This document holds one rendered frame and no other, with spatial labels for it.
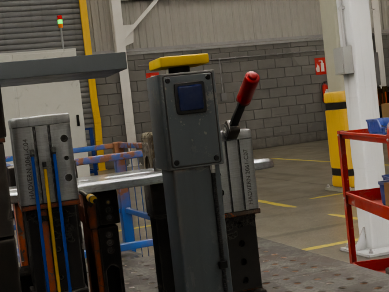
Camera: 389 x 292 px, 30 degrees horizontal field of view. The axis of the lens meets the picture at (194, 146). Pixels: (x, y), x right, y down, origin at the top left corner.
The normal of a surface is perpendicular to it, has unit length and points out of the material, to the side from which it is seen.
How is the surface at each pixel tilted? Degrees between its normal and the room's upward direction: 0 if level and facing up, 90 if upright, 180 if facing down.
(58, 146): 90
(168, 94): 90
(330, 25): 90
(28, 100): 90
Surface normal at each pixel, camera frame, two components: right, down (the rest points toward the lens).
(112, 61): 0.28, 0.02
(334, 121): -0.92, 0.12
